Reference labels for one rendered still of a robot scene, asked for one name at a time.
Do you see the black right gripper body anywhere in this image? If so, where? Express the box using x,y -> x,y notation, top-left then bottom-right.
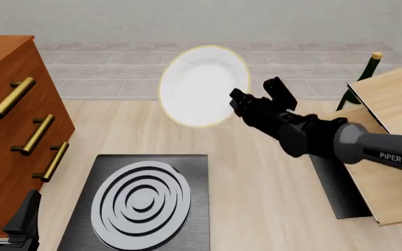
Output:
228,87 -> 258,118

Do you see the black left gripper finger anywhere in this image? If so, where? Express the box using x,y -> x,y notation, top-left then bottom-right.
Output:
3,188 -> 42,241

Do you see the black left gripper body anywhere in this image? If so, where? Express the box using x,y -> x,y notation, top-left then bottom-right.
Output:
0,231 -> 40,251

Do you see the white plate with yellow rim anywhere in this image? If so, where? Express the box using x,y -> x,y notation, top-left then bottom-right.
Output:
158,44 -> 252,130

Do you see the green wine bottle with cork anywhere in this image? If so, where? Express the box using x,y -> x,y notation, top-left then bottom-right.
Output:
336,52 -> 385,112

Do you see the pale wooden box black inside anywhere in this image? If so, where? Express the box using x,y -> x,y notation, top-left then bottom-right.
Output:
310,61 -> 402,227

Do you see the long brass cabinet handle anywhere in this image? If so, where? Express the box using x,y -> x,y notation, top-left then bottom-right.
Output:
10,113 -> 56,157
0,76 -> 37,120
31,141 -> 70,183

